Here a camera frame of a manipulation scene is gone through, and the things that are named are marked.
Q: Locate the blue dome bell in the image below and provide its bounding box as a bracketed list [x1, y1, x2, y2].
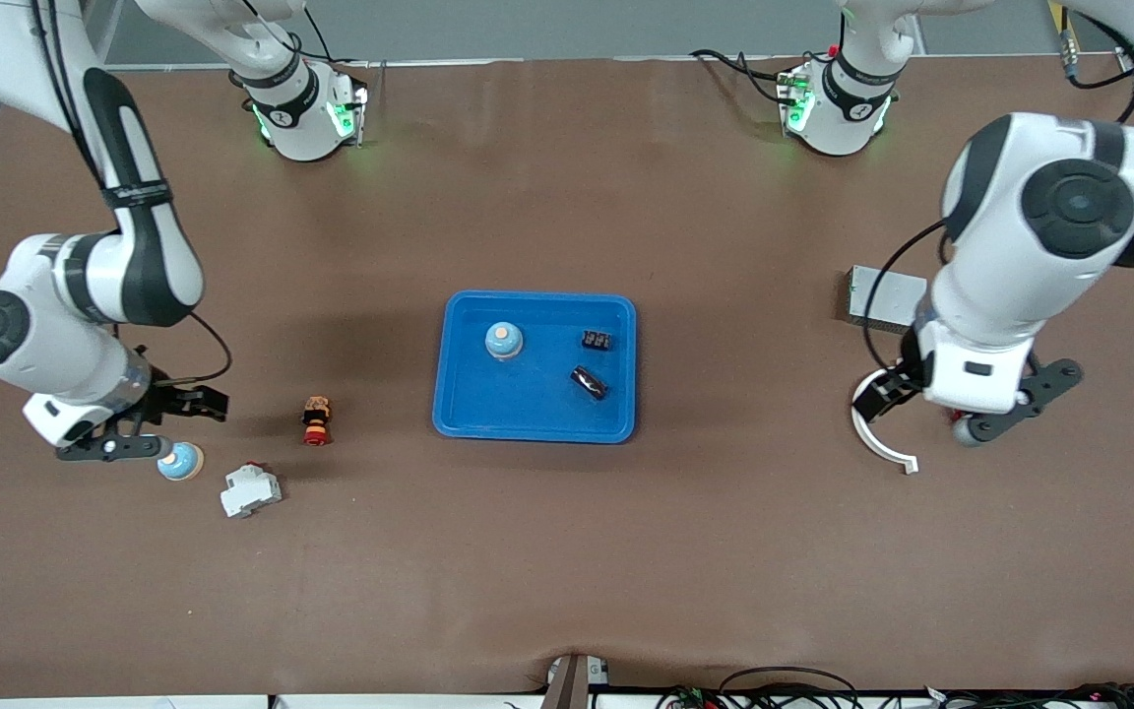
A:
[156, 441, 206, 483]
[484, 321, 526, 363]

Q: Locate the blue plastic tray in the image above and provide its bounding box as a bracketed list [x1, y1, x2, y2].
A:
[432, 290, 638, 445]

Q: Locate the silver metal box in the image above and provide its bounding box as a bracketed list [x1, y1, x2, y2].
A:
[845, 264, 930, 334]

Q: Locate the white circuit breaker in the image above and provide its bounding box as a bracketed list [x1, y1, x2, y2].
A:
[220, 461, 284, 520]

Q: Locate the orange and red push button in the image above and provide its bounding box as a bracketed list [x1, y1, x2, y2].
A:
[301, 395, 334, 446]

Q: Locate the brown table mat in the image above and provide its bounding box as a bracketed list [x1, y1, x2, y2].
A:
[0, 54, 1134, 700]

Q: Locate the white semicircular bracket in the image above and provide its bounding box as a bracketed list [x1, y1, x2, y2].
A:
[850, 366, 920, 476]

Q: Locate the black cable bundle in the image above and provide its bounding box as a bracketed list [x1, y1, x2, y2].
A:
[656, 667, 1134, 709]

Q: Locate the black left base cable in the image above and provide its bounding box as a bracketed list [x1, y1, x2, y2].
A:
[690, 47, 789, 104]

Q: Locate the black base cable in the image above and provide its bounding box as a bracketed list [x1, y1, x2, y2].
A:
[296, 5, 371, 70]
[690, 47, 789, 104]

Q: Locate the black right base cable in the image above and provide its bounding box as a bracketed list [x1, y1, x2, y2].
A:
[296, 5, 371, 70]

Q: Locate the metal stand bracket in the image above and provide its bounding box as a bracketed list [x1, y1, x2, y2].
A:
[540, 653, 612, 709]

